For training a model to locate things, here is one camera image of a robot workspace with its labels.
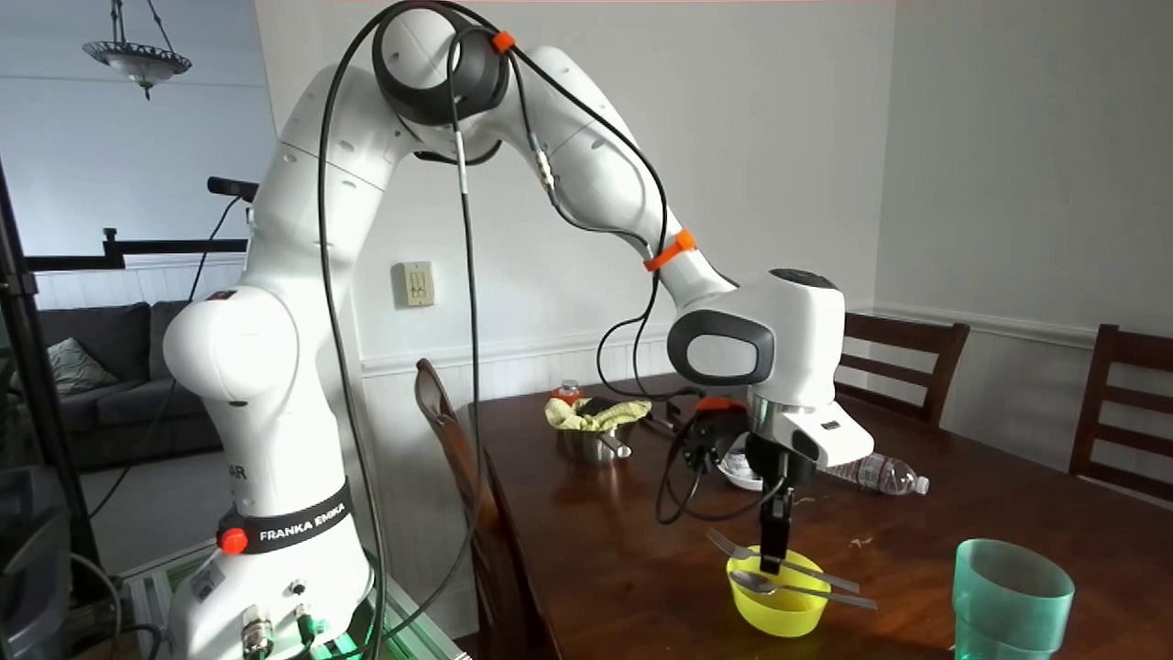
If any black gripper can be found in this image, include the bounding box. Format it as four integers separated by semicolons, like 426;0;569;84
743;426;822;579

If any silver metal spoon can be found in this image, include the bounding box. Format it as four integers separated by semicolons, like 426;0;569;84
729;569;884;614

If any yellow plastic bowl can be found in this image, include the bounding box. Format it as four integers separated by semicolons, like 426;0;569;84
724;542;837;643

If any white crumpled cloth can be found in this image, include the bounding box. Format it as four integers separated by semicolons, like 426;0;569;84
714;453;769;497

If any clear plastic water bottle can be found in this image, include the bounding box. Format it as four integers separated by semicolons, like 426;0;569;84
840;453;934;503

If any small metal container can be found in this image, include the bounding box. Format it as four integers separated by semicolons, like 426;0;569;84
559;426;637;471

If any dark wooden slatted chair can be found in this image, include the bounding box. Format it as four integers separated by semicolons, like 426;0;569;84
1067;321;1173;505
837;308;977;433

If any teal translucent plastic cup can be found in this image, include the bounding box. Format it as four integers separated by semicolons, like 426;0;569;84
950;535;1078;660

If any brown wooden chair curved back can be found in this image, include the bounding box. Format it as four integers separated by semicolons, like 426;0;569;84
412;356;543;660

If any dark grey sofa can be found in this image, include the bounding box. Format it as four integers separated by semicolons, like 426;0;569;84
32;297;228;477

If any grey sofa cushion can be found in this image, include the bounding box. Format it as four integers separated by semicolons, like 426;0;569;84
46;333;126;399

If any black stand pole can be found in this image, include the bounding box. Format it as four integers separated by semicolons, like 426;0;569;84
0;162;104;614

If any glass chandelier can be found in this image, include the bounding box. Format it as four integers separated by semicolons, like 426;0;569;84
82;0;195;103

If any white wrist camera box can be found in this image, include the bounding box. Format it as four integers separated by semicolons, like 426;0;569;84
781;409;881;473

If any long black robot cable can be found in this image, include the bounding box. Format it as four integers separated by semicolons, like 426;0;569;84
313;0;677;660
387;31;488;654

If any beige wall switch plate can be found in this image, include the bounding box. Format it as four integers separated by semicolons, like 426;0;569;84
389;258;440;311

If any black camera on stand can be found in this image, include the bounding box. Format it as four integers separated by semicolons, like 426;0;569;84
203;173;264;209

